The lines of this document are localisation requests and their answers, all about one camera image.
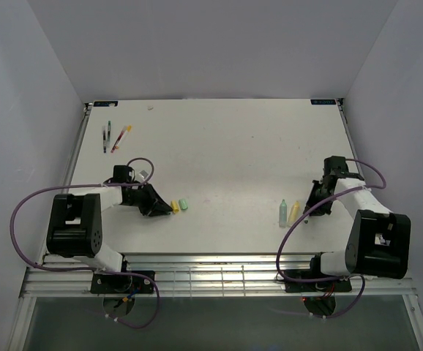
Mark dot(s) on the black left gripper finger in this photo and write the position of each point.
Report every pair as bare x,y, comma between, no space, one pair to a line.
158,212
158,204

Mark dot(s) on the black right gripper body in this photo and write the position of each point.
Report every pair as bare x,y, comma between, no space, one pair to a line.
321,194

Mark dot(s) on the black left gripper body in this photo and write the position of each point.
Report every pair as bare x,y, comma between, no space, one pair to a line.
143,199

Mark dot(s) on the yellow highlighter cap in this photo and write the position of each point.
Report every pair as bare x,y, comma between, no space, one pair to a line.
175,207

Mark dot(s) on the yellow highlighter pen body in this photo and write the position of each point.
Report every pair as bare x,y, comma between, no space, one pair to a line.
294,213

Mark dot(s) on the green highlighter cap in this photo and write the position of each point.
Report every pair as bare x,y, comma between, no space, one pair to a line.
183,204

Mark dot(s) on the green highlighter pen body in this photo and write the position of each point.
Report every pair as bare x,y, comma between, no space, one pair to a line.
283,214

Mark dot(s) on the black thin pen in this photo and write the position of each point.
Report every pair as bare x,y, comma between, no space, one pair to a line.
104,140

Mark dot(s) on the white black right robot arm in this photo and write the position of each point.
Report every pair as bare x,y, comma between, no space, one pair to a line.
379,241

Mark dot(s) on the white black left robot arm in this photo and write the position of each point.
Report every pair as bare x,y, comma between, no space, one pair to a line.
75,226

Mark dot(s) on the red yellow thin pen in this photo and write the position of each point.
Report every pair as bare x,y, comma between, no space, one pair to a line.
124,132

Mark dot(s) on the left blue corner label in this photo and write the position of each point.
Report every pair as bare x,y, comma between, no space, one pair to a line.
105,103

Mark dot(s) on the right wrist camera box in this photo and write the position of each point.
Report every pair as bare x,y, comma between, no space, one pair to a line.
335,164

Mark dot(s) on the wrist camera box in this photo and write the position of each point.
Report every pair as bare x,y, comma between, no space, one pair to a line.
123,174
335,164

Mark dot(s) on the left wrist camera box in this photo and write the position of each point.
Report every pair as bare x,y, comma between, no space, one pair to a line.
123,174

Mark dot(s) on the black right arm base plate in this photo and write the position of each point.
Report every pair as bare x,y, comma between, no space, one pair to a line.
340,286

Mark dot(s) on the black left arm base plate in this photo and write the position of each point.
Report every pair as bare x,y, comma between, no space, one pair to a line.
115,284

